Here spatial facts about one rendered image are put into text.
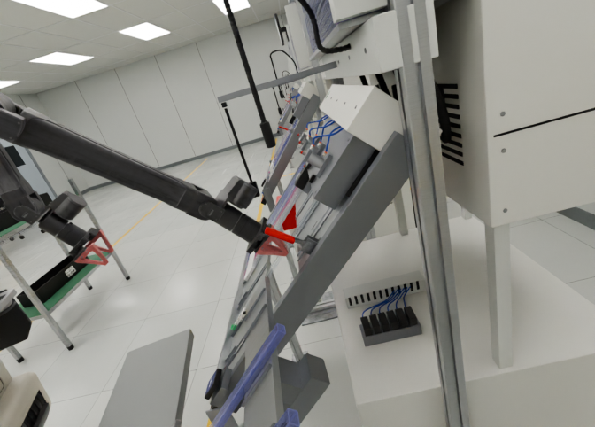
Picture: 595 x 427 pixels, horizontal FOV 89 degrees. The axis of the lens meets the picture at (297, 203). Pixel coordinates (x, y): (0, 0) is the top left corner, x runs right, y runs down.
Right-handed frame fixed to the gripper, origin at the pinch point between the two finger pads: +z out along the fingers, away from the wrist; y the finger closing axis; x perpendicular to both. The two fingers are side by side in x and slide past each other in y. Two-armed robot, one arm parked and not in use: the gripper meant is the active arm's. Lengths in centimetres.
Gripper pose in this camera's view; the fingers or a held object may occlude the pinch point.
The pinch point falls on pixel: (284, 251)
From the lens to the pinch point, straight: 80.5
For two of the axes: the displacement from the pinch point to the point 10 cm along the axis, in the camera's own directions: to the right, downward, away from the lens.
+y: -0.2, -3.5, 9.4
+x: -5.8, 7.7, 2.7
